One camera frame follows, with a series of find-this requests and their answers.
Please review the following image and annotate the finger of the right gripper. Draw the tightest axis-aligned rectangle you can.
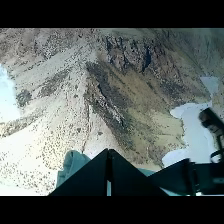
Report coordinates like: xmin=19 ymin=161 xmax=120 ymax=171
xmin=148 ymin=158 xmax=196 ymax=197

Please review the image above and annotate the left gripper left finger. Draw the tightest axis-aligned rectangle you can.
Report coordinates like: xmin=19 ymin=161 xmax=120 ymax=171
xmin=49 ymin=148 xmax=110 ymax=197

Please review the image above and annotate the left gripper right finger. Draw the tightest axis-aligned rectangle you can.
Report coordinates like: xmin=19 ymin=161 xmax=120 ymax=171
xmin=107 ymin=148 xmax=170 ymax=197

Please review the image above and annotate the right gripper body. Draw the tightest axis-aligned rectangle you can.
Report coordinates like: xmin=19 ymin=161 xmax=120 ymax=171
xmin=189 ymin=161 xmax=224 ymax=197

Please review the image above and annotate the grey-green garment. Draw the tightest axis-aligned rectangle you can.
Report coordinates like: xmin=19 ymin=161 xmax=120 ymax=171
xmin=55 ymin=149 xmax=183 ymax=197

